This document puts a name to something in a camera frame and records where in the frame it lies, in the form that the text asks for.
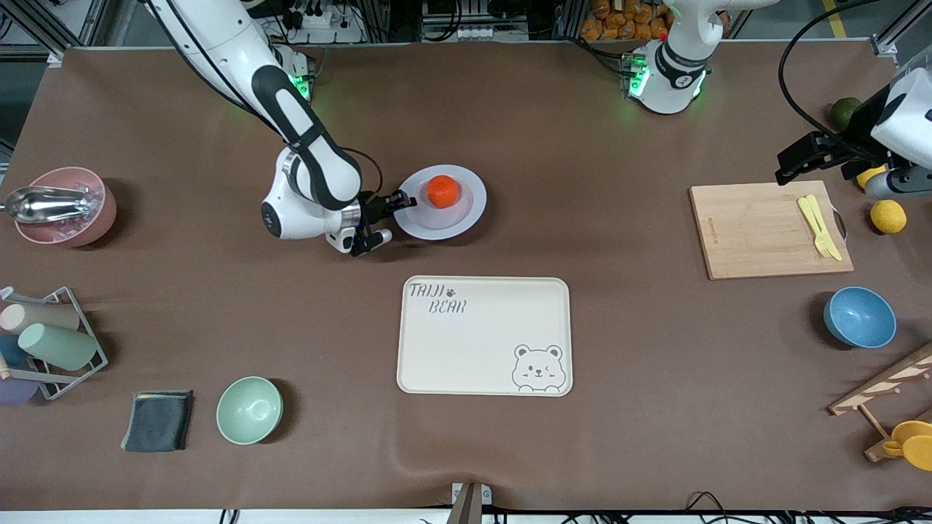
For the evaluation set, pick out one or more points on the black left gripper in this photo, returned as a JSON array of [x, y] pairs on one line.
[[856, 143]]

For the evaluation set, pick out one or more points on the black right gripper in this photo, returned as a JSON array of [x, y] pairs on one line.
[[372, 209]]

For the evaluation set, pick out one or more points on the orange fruit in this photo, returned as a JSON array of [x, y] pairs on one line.
[[443, 192]]

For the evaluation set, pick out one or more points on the lavender round plate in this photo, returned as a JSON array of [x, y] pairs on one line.
[[444, 224]]

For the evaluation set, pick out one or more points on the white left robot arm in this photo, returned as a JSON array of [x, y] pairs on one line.
[[670, 80]]

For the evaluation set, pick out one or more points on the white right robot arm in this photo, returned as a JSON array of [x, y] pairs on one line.
[[313, 160]]

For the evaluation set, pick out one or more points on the dark green lime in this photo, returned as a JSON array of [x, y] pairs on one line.
[[843, 113]]

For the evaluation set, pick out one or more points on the yellow lemon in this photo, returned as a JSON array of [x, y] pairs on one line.
[[866, 176], [888, 216]]

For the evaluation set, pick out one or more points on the yellow plastic fork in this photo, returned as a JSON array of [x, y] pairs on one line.
[[815, 225]]

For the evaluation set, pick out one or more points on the yellow plastic knife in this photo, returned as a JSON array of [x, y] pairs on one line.
[[826, 231]]

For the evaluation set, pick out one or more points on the wooden cutting board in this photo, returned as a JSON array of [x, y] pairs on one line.
[[728, 247]]

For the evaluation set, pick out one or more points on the cream bear print tray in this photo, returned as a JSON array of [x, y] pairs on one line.
[[480, 342]]

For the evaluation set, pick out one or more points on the blue bowl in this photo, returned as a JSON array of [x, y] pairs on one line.
[[861, 317]]

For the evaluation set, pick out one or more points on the brown table mat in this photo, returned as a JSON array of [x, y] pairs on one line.
[[582, 182]]

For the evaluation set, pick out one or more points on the white power strip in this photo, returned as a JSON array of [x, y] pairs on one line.
[[320, 22]]

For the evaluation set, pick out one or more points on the pile of bread buns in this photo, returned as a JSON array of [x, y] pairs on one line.
[[626, 22]]

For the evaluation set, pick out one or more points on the wooden stand rack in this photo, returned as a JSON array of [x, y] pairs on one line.
[[881, 384]]

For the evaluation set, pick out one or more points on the mint green bowl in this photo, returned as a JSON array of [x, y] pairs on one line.
[[249, 410]]

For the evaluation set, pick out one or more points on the dark grey folded cloth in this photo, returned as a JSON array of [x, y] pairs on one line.
[[157, 421]]

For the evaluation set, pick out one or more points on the pink bowl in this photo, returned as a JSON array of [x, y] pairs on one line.
[[65, 234]]

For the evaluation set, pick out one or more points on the shiny metal scoop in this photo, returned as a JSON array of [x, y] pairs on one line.
[[44, 204]]

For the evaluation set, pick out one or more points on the green cup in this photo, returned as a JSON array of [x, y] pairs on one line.
[[58, 346]]

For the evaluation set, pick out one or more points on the beige cup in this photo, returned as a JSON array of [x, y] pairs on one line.
[[40, 316]]

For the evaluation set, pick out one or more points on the blue cup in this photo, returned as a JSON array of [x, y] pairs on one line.
[[11, 351]]

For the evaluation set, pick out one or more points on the purple cup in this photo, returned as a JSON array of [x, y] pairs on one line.
[[14, 391]]

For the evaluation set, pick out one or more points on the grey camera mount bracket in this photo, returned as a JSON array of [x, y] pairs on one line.
[[470, 502]]

